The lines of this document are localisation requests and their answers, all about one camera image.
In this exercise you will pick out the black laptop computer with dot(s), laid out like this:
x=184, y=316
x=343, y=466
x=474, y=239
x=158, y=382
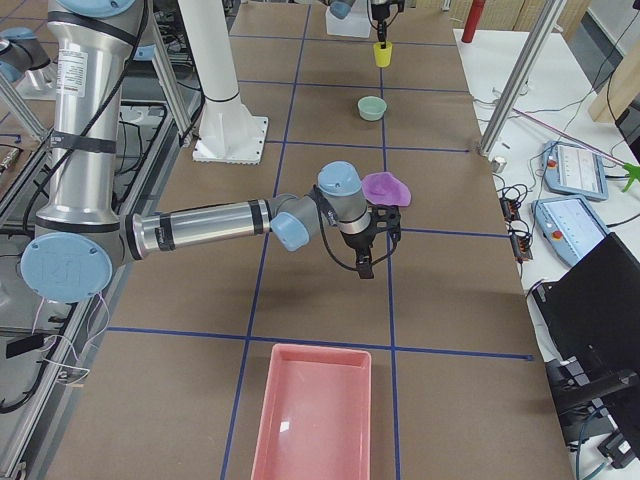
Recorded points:
x=592, y=312

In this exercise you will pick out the pink plastic bin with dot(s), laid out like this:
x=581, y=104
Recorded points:
x=316, y=414

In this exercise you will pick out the red cylinder bottle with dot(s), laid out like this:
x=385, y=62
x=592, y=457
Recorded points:
x=472, y=20

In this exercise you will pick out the near blue teach pendant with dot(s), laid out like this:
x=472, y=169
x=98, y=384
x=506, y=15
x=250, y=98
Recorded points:
x=570, y=225

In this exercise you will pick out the white camera pillar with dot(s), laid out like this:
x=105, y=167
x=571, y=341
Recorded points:
x=207, y=32

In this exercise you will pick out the mint green bowl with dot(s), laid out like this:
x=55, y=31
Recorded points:
x=371, y=108

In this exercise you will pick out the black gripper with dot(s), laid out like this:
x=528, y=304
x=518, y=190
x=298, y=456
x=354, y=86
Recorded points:
x=380, y=12
x=358, y=243

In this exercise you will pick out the green tipped grabber stick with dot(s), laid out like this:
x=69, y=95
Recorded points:
x=631, y=169

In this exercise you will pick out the aluminium frame post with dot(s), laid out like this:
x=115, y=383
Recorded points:
x=531, y=49

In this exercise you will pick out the white translucent box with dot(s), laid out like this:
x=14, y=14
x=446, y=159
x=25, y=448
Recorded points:
x=355, y=24

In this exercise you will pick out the purple cloth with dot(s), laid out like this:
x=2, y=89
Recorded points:
x=383, y=188

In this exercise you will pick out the blue teach pendant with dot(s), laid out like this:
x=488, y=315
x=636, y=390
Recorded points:
x=571, y=169
x=570, y=225

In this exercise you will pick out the yellow plastic cup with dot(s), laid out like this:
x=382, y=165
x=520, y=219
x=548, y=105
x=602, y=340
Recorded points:
x=383, y=54

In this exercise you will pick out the white pillar base plate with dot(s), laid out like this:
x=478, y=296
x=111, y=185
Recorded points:
x=229, y=133

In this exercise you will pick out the far blue teach pendant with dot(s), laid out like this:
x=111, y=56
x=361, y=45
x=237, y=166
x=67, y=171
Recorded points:
x=571, y=169

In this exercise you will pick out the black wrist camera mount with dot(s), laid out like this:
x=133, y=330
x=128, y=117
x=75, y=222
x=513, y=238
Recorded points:
x=386, y=219

